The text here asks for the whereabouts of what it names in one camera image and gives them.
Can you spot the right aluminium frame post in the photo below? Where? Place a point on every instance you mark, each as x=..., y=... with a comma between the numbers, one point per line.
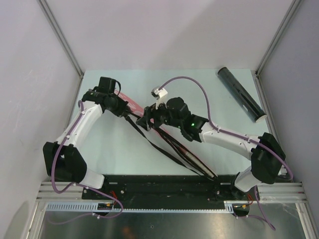
x=279, y=34

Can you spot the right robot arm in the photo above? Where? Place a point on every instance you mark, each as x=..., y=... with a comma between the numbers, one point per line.
x=264, y=152

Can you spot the pink racket bag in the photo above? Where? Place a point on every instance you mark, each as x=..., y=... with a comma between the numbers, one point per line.
x=185, y=158

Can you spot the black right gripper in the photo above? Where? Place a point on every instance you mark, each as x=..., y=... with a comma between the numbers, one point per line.
x=150, y=113

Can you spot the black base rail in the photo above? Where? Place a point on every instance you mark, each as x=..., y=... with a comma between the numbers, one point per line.
x=176, y=189

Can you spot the aluminium frame post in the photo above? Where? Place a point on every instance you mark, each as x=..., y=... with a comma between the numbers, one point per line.
x=279, y=34
x=48, y=13

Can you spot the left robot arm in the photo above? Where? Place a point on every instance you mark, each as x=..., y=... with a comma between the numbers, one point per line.
x=63, y=160

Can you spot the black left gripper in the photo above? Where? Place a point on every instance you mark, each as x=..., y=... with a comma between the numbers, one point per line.
x=124, y=109

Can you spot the black shuttlecock tube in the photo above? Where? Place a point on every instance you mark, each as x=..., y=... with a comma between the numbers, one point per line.
x=240, y=94

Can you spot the white slotted cable duct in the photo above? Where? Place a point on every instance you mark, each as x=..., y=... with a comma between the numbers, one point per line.
x=103, y=207

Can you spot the left aluminium frame post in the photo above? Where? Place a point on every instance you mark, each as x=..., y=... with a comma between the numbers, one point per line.
x=48, y=13

